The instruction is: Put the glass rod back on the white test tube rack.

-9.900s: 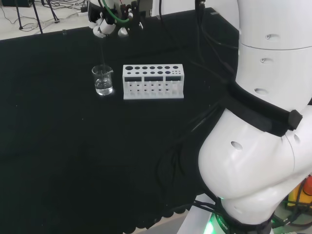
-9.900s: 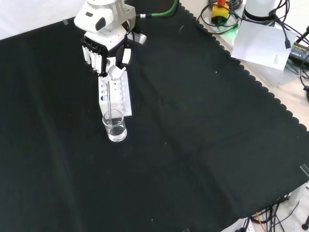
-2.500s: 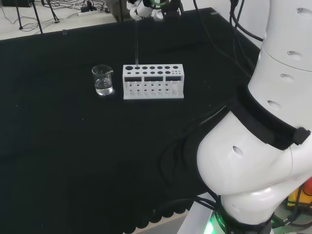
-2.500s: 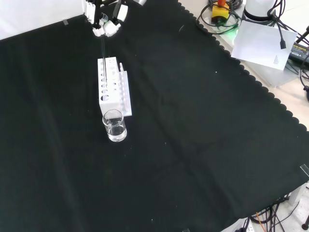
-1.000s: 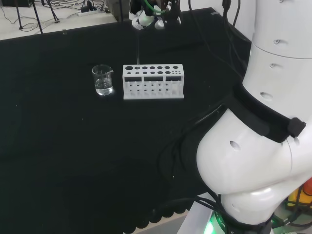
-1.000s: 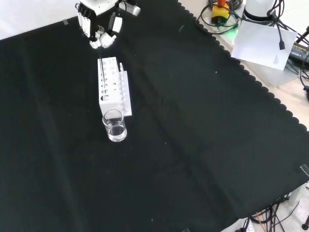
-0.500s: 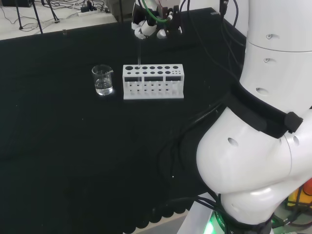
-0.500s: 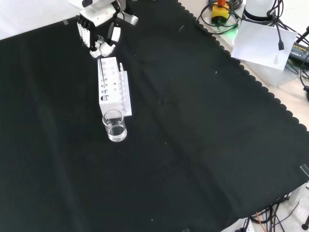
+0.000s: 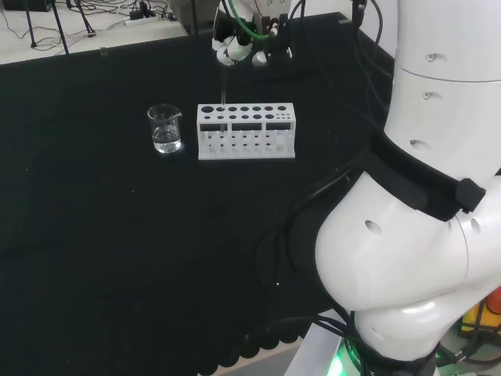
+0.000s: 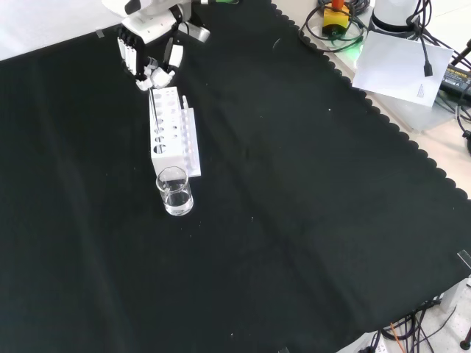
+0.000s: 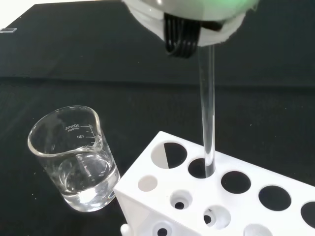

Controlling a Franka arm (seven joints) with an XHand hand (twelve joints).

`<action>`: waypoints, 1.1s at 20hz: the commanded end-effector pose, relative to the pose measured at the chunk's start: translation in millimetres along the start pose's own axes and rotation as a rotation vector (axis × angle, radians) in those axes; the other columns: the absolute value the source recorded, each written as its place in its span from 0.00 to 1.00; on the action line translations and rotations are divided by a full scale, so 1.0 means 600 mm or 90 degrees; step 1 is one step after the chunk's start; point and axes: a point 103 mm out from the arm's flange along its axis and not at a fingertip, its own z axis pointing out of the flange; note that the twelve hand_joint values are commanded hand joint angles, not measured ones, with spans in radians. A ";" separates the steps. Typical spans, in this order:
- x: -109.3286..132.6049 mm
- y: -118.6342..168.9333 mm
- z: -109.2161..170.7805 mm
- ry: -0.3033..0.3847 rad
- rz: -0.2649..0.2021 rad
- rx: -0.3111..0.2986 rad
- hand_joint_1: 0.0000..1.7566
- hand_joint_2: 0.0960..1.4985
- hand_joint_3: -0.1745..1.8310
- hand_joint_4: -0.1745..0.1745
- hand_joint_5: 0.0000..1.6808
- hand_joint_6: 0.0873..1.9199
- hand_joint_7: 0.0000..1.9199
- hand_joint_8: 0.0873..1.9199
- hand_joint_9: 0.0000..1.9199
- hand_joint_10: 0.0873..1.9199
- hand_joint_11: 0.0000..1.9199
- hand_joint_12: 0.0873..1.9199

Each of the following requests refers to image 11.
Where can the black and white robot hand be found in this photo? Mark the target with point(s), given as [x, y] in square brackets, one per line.
[192, 17]

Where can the clear tape piece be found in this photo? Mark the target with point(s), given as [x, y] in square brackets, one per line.
[8, 30]

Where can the glass beaker with water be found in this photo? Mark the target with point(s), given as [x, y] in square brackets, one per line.
[73, 177]

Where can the black bench cloth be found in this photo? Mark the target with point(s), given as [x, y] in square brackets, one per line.
[98, 73]

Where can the white test tube rack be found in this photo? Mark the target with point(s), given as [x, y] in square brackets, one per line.
[246, 216]

